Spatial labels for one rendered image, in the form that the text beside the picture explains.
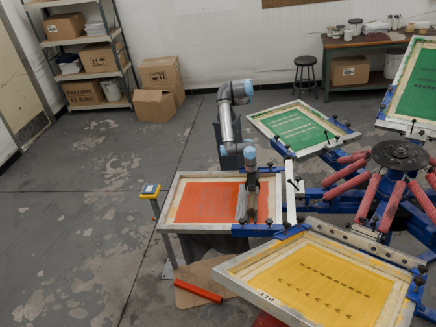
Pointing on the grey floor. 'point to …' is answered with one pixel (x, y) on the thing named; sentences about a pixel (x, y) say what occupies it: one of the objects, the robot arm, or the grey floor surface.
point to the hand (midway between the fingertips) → (253, 194)
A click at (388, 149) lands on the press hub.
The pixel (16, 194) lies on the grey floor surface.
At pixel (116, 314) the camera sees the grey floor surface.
